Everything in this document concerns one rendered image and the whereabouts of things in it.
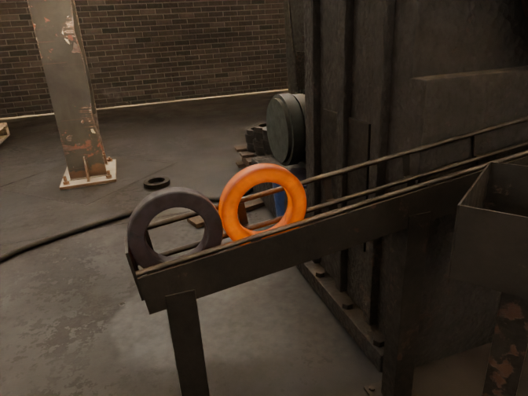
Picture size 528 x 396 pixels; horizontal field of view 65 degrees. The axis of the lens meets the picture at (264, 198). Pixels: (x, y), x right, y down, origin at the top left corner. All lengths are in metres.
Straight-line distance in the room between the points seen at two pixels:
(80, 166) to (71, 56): 0.78
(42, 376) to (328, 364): 0.92
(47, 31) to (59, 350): 2.20
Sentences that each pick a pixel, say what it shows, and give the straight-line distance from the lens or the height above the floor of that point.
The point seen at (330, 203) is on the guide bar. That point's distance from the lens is 0.95.
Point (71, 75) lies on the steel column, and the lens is 3.28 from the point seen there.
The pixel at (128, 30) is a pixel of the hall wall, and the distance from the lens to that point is 6.82.
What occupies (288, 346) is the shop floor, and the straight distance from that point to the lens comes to 1.50.
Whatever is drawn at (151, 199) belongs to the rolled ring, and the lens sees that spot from 0.80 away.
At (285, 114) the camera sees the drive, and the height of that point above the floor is 0.60.
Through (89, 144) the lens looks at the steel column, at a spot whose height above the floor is 0.28.
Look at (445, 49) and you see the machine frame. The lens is 1.15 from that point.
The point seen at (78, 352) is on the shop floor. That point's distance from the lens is 1.66.
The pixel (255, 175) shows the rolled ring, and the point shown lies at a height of 0.74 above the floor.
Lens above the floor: 1.00
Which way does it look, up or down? 22 degrees down
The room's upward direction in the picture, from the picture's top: 3 degrees counter-clockwise
